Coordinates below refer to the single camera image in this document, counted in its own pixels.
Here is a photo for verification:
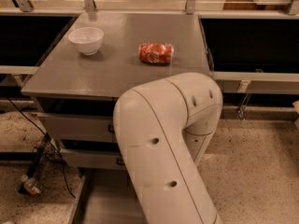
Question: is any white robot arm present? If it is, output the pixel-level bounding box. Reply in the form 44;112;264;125
113;73;222;224

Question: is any grey drawer cabinet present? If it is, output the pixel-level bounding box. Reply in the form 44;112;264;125
21;12;217;173

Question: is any grey middle drawer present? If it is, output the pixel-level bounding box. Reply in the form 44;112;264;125
61;148;125;170

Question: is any grey top drawer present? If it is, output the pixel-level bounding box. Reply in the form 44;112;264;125
38;113;115;143

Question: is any grey open bottom drawer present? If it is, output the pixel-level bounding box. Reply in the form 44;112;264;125
68;169;148;224

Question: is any crushed red soda can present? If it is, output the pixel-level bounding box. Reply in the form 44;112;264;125
138;43;174;64

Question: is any white ceramic bowl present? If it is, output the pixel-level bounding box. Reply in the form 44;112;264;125
68;27;104;55

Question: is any black stand on floor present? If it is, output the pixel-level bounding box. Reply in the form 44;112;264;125
18;133;50;195

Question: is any plastic bottle on floor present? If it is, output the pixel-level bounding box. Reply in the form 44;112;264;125
21;175;42;195

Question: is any black top drawer handle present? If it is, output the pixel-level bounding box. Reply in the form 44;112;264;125
108;124;115;133

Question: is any black drawer handle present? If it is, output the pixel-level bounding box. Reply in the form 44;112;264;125
117;158;125;166
108;124;115;133

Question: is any black middle drawer handle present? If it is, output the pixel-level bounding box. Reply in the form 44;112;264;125
117;158;125;166

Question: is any black cable on floor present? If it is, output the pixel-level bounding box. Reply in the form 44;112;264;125
0;91;77;200

